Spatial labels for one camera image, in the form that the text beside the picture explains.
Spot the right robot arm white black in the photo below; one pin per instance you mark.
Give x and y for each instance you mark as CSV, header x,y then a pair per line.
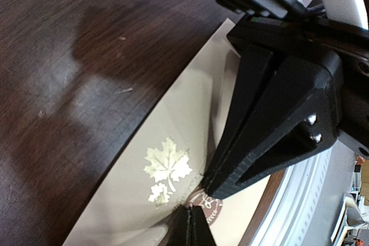
x,y
352,12

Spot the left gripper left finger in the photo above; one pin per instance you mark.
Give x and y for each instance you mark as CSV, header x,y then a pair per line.
x,y
179,233

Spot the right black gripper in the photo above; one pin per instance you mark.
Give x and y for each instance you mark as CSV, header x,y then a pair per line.
x,y
304,37

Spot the front aluminium rail base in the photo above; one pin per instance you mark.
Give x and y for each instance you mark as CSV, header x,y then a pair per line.
x,y
308,201

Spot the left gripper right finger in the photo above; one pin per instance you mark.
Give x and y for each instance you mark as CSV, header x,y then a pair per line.
x,y
200,234

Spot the brown kraft envelope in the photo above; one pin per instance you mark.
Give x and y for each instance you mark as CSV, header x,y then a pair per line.
x,y
166,159

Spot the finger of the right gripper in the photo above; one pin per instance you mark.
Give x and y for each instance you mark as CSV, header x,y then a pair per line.
x,y
295,118
254,66

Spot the round brown seal sticker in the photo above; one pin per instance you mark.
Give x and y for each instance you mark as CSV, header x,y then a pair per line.
x,y
210,206

